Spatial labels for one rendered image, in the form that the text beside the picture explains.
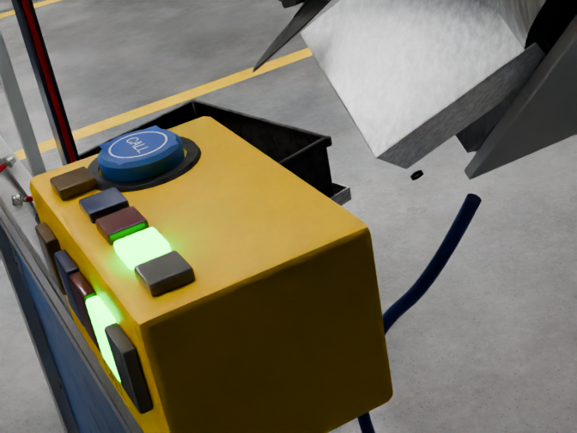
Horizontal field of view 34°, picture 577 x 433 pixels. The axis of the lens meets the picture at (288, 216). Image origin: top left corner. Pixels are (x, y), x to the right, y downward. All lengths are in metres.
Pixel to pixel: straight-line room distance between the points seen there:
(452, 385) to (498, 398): 0.10
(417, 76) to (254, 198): 0.37
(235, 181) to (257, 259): 0.07
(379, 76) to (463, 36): 0.07
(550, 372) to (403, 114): 1.28
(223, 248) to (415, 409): 1.55
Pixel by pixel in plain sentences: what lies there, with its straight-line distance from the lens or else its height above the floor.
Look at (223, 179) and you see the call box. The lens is 0.42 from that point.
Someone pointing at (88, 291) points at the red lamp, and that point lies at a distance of 0.39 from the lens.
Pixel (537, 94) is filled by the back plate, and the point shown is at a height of 0.94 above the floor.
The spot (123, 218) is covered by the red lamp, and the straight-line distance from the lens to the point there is 0.39.
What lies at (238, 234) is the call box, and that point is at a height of 1.07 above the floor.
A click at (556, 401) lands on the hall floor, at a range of 1.91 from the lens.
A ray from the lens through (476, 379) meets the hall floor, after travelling 1.96.
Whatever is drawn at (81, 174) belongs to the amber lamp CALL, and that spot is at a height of 1.08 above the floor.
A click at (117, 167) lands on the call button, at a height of 1.08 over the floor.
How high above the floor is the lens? 1.25
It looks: 29 degrees down
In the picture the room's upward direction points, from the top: 11 degrees counter-clockwise
